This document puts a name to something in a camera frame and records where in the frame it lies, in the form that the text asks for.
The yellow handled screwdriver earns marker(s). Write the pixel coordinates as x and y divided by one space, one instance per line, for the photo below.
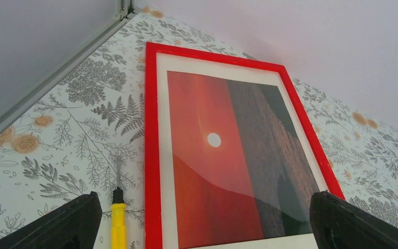
118 224

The red picture frame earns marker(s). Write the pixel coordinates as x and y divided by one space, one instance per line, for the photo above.
160 204

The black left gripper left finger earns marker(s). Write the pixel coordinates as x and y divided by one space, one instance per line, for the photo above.
72 225

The aluminium corner post left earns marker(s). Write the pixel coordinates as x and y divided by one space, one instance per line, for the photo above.
42 41

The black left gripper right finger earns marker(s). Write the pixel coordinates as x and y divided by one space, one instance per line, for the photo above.
338 224

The sunset photo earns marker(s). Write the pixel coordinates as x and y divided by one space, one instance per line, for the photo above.
240 171

